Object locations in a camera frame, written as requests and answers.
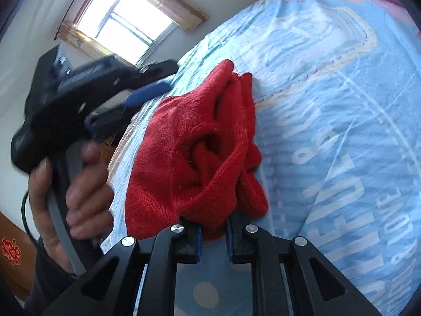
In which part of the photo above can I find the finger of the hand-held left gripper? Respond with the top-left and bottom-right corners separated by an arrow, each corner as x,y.
113,58 -> 180,107
84,100 -> 147,140

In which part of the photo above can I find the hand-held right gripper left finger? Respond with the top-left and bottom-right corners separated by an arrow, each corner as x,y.
41,217 -> 203,316

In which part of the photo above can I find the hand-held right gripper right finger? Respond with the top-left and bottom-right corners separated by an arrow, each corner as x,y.
225,212 -> 384,316

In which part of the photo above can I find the red knitted sweater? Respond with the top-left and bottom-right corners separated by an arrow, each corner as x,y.
125,59 -> 270,242

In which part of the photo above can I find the person's left forearm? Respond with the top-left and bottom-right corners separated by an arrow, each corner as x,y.
24,237 -> 87,316

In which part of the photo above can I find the person's left hand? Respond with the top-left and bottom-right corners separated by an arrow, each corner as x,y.
28,141 -> 114,270

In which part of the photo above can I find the blue polka dot cloth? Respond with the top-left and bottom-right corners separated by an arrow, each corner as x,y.
174,263 -> 259,316

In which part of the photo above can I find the beige patterned curtain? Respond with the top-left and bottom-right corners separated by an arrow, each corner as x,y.
57,20 -> 139,68
105,0 -> 211,33

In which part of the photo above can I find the window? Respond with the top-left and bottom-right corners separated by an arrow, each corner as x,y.
71,0 -> 178,68

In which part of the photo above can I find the red paper decoration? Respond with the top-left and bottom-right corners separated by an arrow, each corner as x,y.
0,237 -> 22,265

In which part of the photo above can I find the light blue printed bed sheet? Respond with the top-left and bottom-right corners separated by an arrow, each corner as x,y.
99,0 -> 421,316

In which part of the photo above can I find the brown wooden cabinet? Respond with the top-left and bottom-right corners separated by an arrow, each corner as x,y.
0,211 -> 37,300

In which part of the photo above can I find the black cable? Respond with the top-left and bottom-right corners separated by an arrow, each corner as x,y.
21,192 -> 44,247

